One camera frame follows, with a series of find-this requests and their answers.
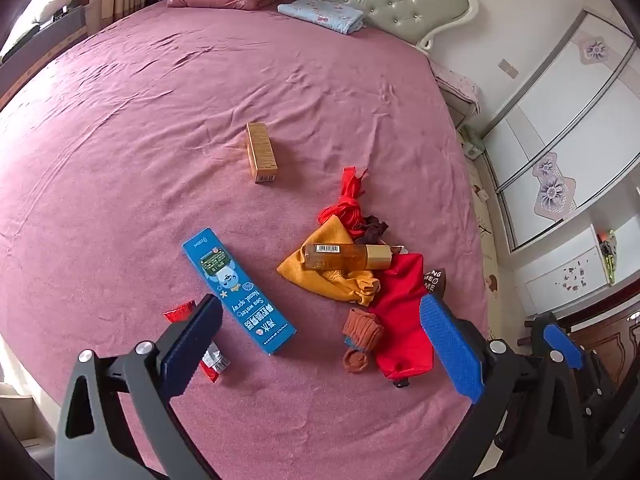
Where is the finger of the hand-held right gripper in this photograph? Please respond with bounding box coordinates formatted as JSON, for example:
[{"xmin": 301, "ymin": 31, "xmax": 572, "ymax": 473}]
[
  {"xmin": 526, "ymin": 314, "xmax": 557, "ymax": 351},
  {"xmin": 544, "ymin": 323, "xmax": 617, "ymax": 406}
]

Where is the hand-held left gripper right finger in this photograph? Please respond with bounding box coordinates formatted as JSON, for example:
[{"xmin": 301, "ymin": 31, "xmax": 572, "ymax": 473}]
[{"xmin": 419, "ymin": 294, "xmax": 588, "ymax": 480}]

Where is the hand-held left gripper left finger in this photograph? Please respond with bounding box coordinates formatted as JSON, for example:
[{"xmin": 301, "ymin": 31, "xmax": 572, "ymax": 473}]
[{"xmin": 54, "ymin": 294, "xmax": 224, "ymax": 480}]

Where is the brown printed sock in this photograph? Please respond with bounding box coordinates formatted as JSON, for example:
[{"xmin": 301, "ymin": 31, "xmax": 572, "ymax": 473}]
[{"xmin": 422, "ymin": 266, "xmax": 445, "ymax": 306}]

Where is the orange drawstring cloth bag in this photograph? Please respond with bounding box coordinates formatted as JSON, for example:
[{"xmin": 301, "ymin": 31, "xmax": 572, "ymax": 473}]
[{"xmin": 276, "ymin": 214, "xmax": 382, "ymax": 308}]

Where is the red snack wrapper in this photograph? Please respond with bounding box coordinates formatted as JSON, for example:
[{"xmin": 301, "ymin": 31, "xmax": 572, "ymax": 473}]
[{"xmin": 164, "ymin": 299, "xmax": 232, "ymax": 385}]

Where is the brown wooden door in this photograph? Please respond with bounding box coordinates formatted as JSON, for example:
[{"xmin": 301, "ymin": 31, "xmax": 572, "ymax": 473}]
[{"xmin": 565, "ymin": 290, "xmax": 640, "ymax": 361}]

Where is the white sticker-covered cabinet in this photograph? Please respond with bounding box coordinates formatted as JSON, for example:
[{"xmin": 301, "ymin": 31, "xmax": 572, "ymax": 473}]
[{"xmin": 510, "ymin": 210, "xmax": 640, "ymax": 318}]

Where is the red cloth bag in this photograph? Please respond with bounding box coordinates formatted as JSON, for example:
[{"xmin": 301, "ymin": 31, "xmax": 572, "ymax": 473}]
[{"xmin": 372, "ymin": 252, "xmax": 441, "ymax": 378}]

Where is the blue nasal spray box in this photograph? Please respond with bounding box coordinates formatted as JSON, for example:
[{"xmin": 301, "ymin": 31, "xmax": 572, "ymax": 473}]
[{"xmin": 181, "ymin": 227, "xmax": 297, "ymax": 356}]

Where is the rust ribbed sock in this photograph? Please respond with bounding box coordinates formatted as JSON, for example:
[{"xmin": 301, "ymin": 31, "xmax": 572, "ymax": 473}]
[{"xmin": 342, "ymin": 307, "xmax": 385, "ymax": 375}]

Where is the green toy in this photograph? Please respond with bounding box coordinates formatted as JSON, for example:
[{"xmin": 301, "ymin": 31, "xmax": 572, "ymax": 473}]
[{"xmin": 597, "ymin": 230, "xmax": 621, "ymax": 286}]

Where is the printed play mat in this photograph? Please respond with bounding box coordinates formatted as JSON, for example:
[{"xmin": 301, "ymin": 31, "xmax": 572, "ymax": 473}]
[{"xmin": 460, "ymin": 130, "xmax": 501, "ymax": 341}]

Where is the amber glass bottle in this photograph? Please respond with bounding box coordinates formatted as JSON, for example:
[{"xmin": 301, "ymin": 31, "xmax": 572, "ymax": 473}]
[{"xmin": 304, "ymin": 242, "xmax": 392, "ymax": 272}]

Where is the red ribbon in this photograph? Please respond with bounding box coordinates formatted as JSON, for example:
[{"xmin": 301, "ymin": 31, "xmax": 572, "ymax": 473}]
[{"xmin": 317, "ymin": 167, "xmax": 368, "ymax": 238}]

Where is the pale green storage box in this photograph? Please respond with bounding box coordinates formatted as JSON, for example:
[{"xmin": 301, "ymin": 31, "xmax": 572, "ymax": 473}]
[{"xmin": 460, "ymin": 127, "xmax": 486, "ymax": 158}]

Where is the gold cardboard box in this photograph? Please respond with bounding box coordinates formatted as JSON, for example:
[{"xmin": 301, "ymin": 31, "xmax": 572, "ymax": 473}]
[{"xmin": 245, "ymin": 121, "xmax": 278, "ymax": 184}]

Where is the white floral sliding wardrobe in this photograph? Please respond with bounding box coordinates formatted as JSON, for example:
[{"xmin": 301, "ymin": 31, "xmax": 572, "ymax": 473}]
[{"xmin": 480, "ymin": 7, "xmax": 640, "ymax": 256}]

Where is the pink bed sheet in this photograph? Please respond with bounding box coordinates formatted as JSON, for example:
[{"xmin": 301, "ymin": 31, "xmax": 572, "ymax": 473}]
[{"xmin": 0, "ymin": 0, "xmax": 493, "ymax": 480}]

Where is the floral mattress cover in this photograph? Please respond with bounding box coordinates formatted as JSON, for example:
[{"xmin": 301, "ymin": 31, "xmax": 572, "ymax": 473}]
[{"xmin": 435, "ymin": 62, "xmax": 483, "ymax": 116}]

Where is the dark wooden ledge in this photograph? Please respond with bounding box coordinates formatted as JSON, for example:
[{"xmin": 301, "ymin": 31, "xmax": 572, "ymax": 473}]
[{"xmin": 0, "ymin": 5, "xmax": 86, "ymax": 106}]

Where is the folded blue printed cloth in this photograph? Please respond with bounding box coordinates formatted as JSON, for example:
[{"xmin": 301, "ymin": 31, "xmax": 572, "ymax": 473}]
[{"xmin": 277, "ymin": 0, "xmax": 366, "ymax": 35}]

